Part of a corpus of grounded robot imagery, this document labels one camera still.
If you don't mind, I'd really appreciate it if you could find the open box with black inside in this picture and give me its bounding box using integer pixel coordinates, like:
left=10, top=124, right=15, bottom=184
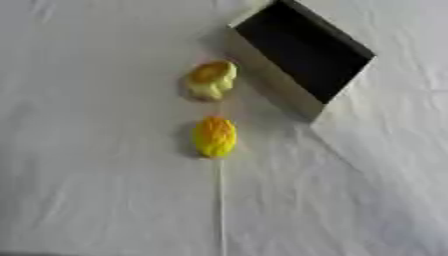
left=224, top=0, right=378, bottom=123

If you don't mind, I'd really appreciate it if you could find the yellow oval bumpy toy fruit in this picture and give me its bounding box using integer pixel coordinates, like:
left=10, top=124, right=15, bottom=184
left=190, top=115, right=240, bottom=159

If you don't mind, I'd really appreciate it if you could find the yellow orange toy fruit half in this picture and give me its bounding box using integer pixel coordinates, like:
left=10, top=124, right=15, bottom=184
left=183, top=60, right=240, bottom=102

